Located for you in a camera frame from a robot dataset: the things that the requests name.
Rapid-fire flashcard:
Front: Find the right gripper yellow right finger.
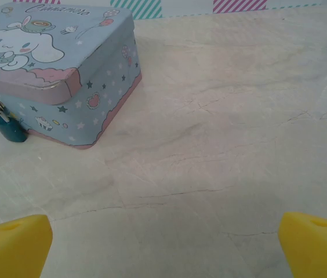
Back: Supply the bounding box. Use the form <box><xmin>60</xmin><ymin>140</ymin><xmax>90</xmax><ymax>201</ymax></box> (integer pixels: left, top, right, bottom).
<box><xmin>278</xmin><ymin>211</ymin><xmax>327</xmax><ymax>278</ymax></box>

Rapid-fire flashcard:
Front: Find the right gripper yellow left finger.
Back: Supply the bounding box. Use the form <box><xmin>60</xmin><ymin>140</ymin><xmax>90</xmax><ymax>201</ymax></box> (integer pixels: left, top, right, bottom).
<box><xmin>0</xmin><ymin>214</ymin><xmax>53</xmax><ymax>278</ymax></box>

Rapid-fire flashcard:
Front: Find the small teal padlock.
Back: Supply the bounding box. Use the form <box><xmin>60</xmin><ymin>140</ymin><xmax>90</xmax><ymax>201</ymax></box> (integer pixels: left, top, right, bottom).
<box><xmin>0</xmin><ymin>97</ymin><xmax>28</xmax><ymax>144</ymax></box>

